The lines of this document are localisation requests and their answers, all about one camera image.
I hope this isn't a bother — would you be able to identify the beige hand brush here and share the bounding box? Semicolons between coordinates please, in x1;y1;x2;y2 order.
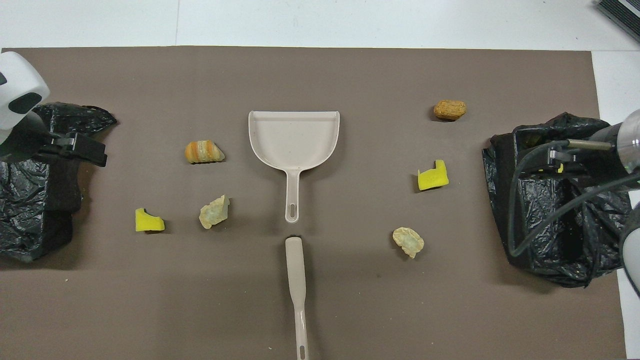
285;236;310;360

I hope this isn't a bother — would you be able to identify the small yellow sponge piece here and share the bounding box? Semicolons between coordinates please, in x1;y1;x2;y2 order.
135;208;166;233

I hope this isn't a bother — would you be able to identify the notched yellow sponge piece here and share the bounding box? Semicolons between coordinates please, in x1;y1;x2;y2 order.
417;159;450;192

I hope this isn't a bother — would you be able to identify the black bag bin, pink item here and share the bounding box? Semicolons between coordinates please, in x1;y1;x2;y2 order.
0;101;118;263

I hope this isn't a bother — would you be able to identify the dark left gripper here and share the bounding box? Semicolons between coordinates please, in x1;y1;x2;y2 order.
0;114;108;167

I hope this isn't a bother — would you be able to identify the pale dumpling toy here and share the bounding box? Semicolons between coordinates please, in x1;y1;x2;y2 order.
392;227;425;259
199;194;231;230

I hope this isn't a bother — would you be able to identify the brown table mat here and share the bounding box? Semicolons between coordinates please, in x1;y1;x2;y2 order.
0;46;627;360

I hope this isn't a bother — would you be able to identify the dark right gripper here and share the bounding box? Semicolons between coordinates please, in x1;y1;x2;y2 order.
548;148;628;177

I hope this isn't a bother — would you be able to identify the brown nugget toy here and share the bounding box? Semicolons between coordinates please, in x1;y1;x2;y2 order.
433;99;467;121

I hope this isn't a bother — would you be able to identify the orange striped croissant toy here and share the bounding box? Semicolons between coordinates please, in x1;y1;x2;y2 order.
184;140;226;164

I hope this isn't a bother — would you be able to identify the dark ribbed panel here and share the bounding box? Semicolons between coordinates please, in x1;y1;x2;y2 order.
595;0;640;43

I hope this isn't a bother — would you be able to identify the beige plastic dustpan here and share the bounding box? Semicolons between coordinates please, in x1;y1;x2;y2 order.
248;110;341;224

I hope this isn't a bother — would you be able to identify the black bag bin, yellow wedge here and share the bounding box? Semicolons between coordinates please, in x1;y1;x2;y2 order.
482;111;637;288

